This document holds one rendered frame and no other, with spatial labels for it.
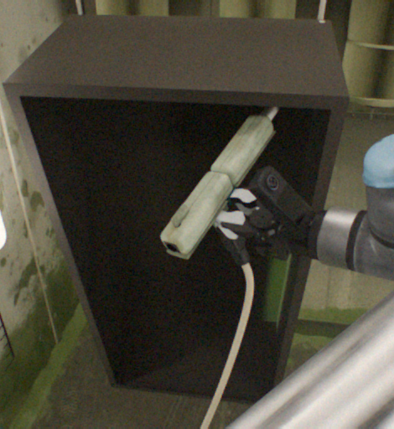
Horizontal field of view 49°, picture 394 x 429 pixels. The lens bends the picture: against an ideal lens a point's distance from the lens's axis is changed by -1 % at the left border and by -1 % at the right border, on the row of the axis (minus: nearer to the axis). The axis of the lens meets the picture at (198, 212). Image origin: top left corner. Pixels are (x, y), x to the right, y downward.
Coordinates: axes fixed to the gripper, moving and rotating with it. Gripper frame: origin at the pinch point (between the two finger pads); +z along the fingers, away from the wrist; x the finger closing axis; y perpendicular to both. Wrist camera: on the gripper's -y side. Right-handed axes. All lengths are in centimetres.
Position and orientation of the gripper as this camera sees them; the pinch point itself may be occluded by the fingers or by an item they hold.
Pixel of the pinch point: (213, 202)
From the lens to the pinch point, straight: 75.7
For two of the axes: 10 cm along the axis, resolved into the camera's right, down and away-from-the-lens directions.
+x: 5.0, -7.3, 4.6
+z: -7.9, -1.8, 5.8
